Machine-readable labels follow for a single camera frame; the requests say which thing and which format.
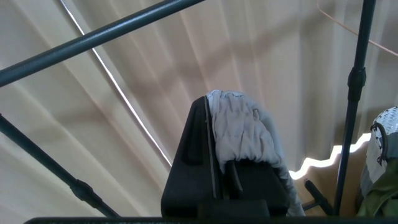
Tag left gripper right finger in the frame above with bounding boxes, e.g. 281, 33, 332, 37
223, 158, 290, 217

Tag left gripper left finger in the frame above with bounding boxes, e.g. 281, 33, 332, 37
160, 95, 223, 218

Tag pale grey shorts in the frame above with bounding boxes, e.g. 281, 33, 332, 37
205, 89, 306, 218

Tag white laundry basket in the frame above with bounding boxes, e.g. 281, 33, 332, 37
357, 105, 398, 215

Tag black clothes rack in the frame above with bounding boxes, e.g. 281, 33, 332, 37
0, 0, 377, 218

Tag pink clothes hanger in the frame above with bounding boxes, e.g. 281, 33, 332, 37
316, 0, 398, 57

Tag green garment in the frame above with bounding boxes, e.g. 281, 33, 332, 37
356, 158, 398, 218

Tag beige curtain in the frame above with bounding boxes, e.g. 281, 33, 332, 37
0, 0, 398, 218

